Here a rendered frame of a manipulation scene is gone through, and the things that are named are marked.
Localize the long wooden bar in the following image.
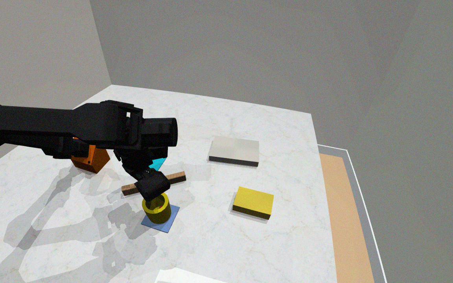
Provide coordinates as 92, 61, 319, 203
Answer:
122, 171, 186, 196

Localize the olive-yellow cup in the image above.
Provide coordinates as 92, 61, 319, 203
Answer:
142, 193, 171, 224

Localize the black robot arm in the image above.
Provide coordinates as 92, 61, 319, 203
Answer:
0, 100, 178, 166

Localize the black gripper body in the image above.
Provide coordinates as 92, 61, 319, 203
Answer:
113, 145, 170, 202

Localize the yellow flat block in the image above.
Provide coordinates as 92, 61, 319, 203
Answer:
232, 186, 274, 220

